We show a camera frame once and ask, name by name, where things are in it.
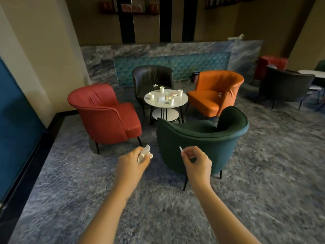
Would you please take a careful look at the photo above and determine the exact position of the round white two-tier table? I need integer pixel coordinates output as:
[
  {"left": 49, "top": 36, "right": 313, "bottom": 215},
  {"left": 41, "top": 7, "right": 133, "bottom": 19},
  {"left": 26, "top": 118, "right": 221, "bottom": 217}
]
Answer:
[{"left": 144, "top": 89, "right": 189, "bottom": 125}]

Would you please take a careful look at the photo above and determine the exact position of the blue marble counter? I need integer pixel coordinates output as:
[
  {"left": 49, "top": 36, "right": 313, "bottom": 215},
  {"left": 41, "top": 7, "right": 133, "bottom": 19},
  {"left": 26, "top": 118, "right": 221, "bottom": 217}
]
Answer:
[{"left": 80, "top": 40, "right": 263, "bottom": 89}]

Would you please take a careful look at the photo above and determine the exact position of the white tissue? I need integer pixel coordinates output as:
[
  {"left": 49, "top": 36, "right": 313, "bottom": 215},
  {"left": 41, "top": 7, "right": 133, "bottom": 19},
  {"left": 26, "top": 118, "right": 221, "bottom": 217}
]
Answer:
[{"left": 137, "top": 144, "right": 154, "bottom": 164}]

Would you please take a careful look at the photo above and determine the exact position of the person's left forearm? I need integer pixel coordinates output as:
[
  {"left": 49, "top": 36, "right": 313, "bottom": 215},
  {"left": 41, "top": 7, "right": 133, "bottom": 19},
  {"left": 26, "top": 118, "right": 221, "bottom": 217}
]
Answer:
[{"left": 78, "top": 176, "right": 139, "bottom": 244}]

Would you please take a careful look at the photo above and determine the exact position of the person's left hand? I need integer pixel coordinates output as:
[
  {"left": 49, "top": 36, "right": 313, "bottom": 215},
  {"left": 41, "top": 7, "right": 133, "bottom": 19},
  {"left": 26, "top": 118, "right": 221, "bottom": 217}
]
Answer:
[{"left": 119, "top": 146, "right": 152, "bottom": 185}]

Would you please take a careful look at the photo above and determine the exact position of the black armchair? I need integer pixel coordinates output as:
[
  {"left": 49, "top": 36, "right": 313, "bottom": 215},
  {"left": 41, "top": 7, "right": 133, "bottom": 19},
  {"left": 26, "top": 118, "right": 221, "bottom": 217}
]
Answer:
[{"left": 132, "top": 65, "right": 175, "bottom": 118}]

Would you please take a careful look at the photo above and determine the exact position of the wall shelf with red boxes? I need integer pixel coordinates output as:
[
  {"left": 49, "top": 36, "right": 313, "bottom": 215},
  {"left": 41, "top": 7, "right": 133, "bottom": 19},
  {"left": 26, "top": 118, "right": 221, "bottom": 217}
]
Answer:
[{"left": 99, "top": 0, "right": 160, "bottom": 15}]

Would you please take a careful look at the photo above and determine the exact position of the person's right hand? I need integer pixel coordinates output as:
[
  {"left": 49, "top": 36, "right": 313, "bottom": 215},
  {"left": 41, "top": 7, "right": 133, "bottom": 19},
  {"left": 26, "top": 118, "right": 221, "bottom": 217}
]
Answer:
[{"left": 180, "top": 146, "right": 213, "bottom": 187}]

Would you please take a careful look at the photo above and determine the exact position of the round white side table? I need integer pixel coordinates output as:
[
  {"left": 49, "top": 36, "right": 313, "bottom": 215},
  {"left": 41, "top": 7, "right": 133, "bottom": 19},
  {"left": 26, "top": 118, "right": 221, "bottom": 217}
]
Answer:
[{"left": 298, "top": 70, "right": 325, "bottom": 104}]

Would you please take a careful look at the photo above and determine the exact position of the red armchair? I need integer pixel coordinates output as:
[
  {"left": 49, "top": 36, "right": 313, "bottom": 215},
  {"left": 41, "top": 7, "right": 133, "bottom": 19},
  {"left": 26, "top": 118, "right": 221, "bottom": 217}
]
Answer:
[
  {"left": 67, "top": 83, "right": 143, "bottom": 155},
  {"left": 251, "top": 56, "right": 288, "bottom": 85}
]

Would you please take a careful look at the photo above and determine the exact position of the person's right forearm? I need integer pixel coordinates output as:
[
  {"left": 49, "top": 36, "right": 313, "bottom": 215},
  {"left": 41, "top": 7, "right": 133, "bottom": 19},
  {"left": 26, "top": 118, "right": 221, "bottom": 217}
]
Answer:
[{"left": 189, "top": 179, "right": 262, "bottom": 244}]

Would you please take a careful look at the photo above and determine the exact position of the green armchair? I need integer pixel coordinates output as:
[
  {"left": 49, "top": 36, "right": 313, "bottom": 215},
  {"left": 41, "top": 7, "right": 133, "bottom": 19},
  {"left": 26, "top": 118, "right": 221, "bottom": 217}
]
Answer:
[{"left": 156, "top": 106, "right": 250, "bottom": 192}]

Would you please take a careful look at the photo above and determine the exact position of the orange armchair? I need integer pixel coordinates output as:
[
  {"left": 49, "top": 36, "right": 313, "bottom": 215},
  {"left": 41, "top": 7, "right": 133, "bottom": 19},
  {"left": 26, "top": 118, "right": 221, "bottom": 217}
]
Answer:
[{"left": 186, "top": 70, "right": 245, "bottom": 119}]

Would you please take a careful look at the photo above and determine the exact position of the dark grey armchair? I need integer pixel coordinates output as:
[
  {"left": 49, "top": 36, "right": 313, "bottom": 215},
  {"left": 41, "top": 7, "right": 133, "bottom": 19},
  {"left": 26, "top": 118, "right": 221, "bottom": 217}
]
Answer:
[{"left": 255, "top": 66, "right": 316, "bottom": 111}]

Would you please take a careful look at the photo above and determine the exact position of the dark wall shelf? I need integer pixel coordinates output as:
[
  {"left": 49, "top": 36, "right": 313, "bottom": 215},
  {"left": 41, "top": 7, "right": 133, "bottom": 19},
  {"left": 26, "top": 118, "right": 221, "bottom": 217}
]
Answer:
[{"left": 204, "top": 0, "right": 257, "bottom": 10}]

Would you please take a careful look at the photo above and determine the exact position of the dark green chair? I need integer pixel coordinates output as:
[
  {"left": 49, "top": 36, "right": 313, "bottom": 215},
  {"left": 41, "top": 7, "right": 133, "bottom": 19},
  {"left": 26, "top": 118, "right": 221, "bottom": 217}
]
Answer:
[{"left": 314, "top": 60, "right": 325, "bottom": 87}]

